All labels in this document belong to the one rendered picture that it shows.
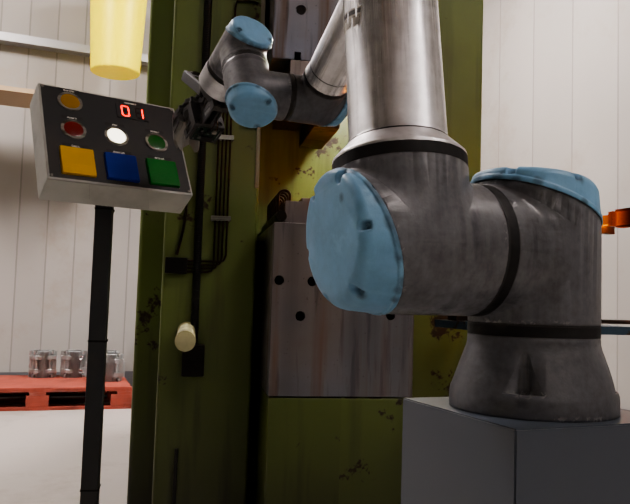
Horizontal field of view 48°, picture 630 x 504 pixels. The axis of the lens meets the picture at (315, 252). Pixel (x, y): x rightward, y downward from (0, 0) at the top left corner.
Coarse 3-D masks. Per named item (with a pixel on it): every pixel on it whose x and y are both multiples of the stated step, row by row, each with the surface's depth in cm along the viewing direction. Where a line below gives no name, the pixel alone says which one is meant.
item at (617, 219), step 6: (618, 210) 171; (624, 210) 170; (606, 216) 175; (612, 216) 172; (618, 216) 172; (624, 216) 170; (606, 222) 175; (612, 222) 172; (618, 222) 172; (624, 222) 170
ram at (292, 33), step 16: (272, 0) 197; (288, 0) 194; (304, 0) 194; (320, 0) 195; (336, 0) 196; (272, 16) 195; (288, 16) 193; (304, 16) 194; (320, 16) 195; (272, 32) 193; (288, 32) 193; (304, 32) 194; (320, 32) 195; (272, 48) 192; (288, 48) 193; (304, 48) 194; (272, 64) 198
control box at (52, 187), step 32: (96, 96) 172; (32, 128) 166; (96, 128) 167; (128, 128) 172; (160, 128) 178; (96, 160) 161; (64, 192) 158; (96, 192) 160; (128, 192) 164; (160, 192) 167
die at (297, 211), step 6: (306, 198) 191; (282, 204) 197; (288, 204) 190; (294, 204) 191; (300, 204) 191; (306, 204) 191; (288, 210) 190; (294, 210) 190; (300, 210) 191; (306, 210) 191; (288, 216) 190; (294, 216) 190; (300, 216) 191; (306, 216) 191; (288, 222) 190; (294, 222) 190; (300, 222) 191
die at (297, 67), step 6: (294, 60) 193; (300, 60) 193; (288, 66) 196; (294, 66) 193; (300, 66) 193; (306, 66) 193; (288, 72) 196; (294, 72) 193; (300, 72) 193; (276, 120) 222; (276, 126) 229; (282, 126) 229; (288, 126) 229; (294, 126) 228; (300, 126) 228
